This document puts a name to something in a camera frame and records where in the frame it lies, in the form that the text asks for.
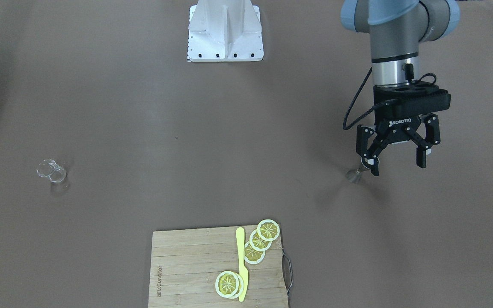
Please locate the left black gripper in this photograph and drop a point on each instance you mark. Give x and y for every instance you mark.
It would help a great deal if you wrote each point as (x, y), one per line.
(400, 124)

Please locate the steel jigger measuring cup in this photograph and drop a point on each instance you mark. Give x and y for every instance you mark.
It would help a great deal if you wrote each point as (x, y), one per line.
(355, 175)

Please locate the clear glass shaker cup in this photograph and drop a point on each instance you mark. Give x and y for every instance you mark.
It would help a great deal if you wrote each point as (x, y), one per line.
(49, 169)

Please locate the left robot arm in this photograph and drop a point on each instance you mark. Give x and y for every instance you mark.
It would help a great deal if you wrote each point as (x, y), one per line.
(396, 29)

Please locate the lemon slice outer end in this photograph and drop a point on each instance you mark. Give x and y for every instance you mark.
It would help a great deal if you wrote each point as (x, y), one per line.
(268, 230)

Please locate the lemon slice middle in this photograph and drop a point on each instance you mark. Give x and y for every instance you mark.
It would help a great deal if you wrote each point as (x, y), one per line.
(257, 243)

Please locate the yellow plastic knife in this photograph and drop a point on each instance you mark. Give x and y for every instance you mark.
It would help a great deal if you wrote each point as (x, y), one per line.
(243, 271)

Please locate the lemon slice inner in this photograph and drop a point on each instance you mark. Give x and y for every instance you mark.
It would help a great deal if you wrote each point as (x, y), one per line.
(252, 256)

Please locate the lemon slice under pair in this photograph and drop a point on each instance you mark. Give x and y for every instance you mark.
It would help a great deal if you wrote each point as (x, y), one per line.
(242, 285)

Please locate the lemon slice top pair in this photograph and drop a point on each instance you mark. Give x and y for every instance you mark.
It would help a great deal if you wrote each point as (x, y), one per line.
(228, 284)

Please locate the wooden cutting board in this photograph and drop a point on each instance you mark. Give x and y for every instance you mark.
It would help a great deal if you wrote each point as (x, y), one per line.
(185, 265)

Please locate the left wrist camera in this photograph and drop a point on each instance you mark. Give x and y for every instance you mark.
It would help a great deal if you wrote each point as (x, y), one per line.
(406, 101)

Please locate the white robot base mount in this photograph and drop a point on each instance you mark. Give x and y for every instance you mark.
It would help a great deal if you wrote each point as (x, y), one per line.
(224, 31)

